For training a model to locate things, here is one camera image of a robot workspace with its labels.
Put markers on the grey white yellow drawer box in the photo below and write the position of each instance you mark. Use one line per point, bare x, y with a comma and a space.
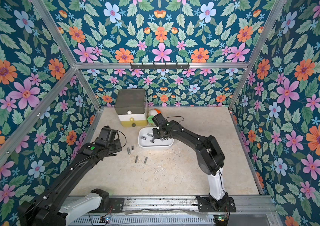
131, 107

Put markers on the black wall hook rail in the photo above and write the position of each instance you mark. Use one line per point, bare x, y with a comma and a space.
155, 66

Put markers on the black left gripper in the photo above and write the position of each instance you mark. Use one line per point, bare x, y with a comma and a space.
118, 142

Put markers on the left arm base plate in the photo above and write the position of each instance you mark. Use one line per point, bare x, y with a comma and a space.
113, 205

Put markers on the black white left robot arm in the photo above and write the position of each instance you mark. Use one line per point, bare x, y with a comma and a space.
48, 208

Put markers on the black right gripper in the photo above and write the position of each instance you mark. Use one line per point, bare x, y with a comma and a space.
158, 133

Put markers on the white orange ball toy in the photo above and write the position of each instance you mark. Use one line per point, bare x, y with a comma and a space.
154, 112

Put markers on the white plastic storage tray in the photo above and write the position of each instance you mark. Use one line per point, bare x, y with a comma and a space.
158, 144

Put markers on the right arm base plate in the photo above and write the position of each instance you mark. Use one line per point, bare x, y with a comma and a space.
210, 204

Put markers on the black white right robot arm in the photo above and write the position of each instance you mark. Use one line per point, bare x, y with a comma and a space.
209, 154

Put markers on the aluminium front rail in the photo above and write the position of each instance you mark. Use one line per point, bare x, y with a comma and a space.
252, 210

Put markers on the sockets pile in tray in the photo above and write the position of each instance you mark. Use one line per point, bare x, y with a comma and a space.
148, 137

